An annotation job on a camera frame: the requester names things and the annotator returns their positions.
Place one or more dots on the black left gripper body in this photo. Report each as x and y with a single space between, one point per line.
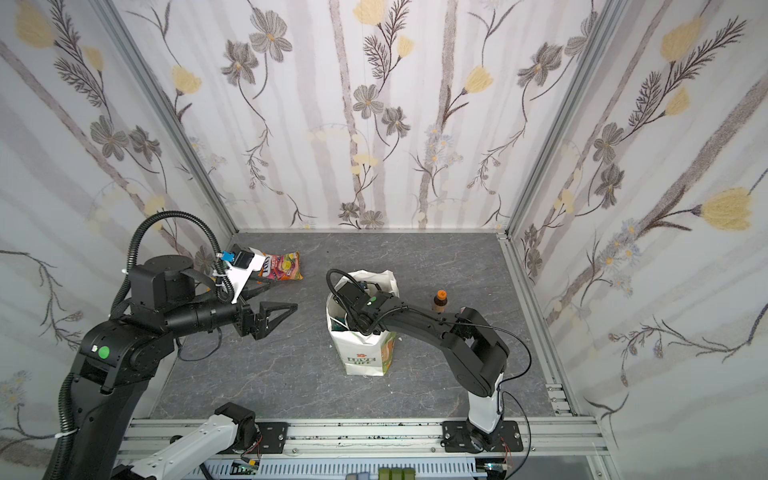
248 321

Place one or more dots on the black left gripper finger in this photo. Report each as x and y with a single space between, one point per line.
276 311
269 327

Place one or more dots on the orange pink snack packet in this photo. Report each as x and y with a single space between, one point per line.
284 267

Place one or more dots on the white printed paper bag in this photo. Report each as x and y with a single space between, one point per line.
362 355

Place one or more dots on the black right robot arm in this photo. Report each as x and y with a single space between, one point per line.
474 352

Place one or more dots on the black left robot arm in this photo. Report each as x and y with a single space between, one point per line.
118 358

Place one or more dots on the small orange capped bottle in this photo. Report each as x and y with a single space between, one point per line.
439 301

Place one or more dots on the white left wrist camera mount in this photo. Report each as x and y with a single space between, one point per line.
242 263

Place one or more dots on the white cable duct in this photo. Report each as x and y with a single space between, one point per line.
328 468

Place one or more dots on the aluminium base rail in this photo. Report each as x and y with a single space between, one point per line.
414 437

